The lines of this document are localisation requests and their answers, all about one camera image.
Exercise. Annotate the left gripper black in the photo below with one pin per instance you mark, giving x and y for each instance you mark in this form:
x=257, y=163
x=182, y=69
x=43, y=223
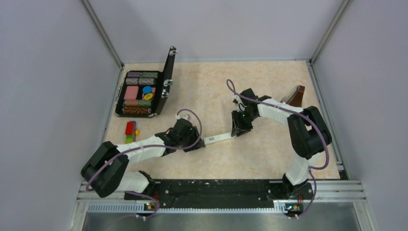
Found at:
x=194, y=133

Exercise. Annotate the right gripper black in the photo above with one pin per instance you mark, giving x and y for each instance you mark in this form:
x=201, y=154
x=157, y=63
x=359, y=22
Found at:
x=239, y=127

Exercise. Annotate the white black remote control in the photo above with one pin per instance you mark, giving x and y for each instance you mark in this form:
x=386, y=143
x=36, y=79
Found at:
x=218, y=138

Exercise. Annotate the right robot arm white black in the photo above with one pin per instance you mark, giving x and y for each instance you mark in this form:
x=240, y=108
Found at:
x=308, y=132

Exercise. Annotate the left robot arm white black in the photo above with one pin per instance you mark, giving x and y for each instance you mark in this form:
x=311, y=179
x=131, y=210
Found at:
x=106, y=171

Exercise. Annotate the brown wooden metronome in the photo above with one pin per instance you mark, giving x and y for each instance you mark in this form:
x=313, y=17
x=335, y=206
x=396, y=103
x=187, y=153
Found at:
x=296, y=97

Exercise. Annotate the colourful toy block stack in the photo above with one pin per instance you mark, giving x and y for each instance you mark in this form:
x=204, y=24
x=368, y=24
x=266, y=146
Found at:
x=131, y=131

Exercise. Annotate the black poker chip case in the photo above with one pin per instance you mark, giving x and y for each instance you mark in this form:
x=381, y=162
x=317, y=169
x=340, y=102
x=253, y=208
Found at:
x=144, y=93

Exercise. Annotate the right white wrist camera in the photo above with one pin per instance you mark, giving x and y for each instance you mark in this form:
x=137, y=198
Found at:
x=240, y=106

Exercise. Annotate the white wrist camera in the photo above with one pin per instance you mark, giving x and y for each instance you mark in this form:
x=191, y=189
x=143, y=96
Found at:
x=240, y=106
x=185, y=118

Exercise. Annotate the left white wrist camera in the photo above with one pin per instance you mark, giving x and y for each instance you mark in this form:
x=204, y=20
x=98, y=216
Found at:
x=185, y=118

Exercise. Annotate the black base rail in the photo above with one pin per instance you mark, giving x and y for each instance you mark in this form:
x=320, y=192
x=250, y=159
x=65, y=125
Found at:
x=228, y=194

